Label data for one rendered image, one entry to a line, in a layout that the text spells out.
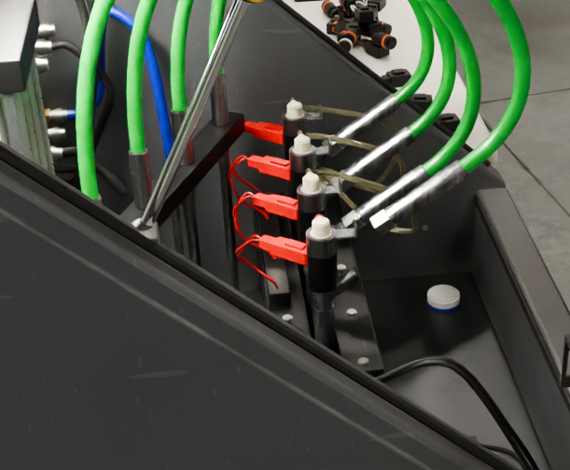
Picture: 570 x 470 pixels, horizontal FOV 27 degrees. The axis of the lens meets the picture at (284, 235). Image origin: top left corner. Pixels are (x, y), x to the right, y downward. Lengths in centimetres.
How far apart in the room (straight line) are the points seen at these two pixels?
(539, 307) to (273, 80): 39
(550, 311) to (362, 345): 22
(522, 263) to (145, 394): 68
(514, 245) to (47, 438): 73
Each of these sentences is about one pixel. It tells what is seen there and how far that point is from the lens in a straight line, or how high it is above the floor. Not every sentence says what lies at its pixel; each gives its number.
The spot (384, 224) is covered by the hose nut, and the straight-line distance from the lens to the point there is 105.
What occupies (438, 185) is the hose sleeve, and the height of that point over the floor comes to 115.
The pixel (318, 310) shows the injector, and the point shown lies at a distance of 110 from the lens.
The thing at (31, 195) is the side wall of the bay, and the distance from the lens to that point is 63.
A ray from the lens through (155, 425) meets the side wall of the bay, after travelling 72.
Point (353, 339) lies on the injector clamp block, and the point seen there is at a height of 98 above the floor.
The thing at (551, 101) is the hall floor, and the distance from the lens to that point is 384.
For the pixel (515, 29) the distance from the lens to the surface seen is 99.
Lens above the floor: 167
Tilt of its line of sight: 32 degrees down
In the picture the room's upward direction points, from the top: 3 degrees counter-clockwise
